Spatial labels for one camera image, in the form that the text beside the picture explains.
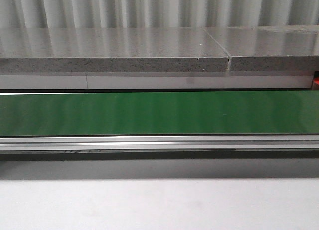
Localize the green conveyor belt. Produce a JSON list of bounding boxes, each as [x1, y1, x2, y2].
[[0, 90, 319, 137]]

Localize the grey stone slab right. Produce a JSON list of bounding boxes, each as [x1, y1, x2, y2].
[[205, 26, 319, 75]]

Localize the grey stone slab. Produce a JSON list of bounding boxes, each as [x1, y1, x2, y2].
[[205, 26, 319, 75], [0, 28, 228, 73]]

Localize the grey stone slab left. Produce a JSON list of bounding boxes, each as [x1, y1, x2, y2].
[[0, 28, 228, 73]]

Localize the white panel under slab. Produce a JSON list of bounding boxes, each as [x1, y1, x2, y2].
[[0, 75, 313, 90]]

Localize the orange red object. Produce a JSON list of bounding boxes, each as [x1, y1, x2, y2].
[[312, 77, 319, 90]]

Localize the white pleated curtain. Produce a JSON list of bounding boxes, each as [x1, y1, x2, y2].
[[0, 0, 319, 28]]

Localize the aluminium conveyor side rail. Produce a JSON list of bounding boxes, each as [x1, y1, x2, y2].
[[0, 134, 319, 154]]

